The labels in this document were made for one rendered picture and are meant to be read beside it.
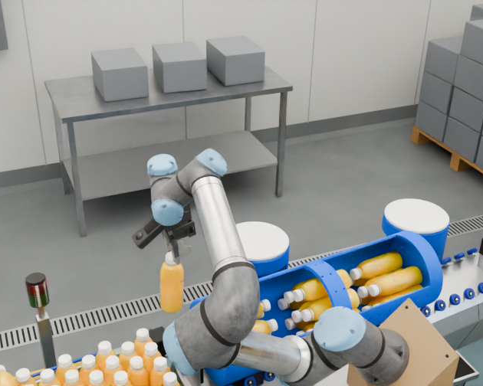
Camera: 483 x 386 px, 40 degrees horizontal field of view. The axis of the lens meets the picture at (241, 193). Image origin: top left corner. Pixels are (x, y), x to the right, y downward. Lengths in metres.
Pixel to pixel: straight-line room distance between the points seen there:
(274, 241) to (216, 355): 1.36
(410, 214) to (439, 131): 2.93
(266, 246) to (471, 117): 3.18
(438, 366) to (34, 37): 3.92
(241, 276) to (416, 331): 0.62
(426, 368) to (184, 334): 0.67
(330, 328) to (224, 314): 0.41
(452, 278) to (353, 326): 1.24
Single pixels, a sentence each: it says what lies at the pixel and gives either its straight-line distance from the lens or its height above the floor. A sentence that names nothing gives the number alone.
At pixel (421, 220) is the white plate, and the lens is 2.97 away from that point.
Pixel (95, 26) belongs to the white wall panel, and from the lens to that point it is 5.07.
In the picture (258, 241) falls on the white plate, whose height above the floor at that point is 1.04.
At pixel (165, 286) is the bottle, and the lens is 1.99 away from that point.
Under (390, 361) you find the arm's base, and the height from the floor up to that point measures 1.36.
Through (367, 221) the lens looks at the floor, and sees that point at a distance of 4.89.
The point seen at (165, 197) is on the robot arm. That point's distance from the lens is 1.63.
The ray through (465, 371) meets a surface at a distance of 3.61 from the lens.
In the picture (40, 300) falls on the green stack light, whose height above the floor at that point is 1.19.
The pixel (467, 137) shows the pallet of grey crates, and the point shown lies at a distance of 5.63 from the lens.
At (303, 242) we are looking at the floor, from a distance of 4.58.
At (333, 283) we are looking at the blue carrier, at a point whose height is 1.22.
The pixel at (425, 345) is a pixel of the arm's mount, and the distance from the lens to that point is 1.80.
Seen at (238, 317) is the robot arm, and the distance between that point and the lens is 1.35.
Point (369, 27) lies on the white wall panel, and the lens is 6.02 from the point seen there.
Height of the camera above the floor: 2.56
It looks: 30 degrees down
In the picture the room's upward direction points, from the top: 1 degrees clockwise
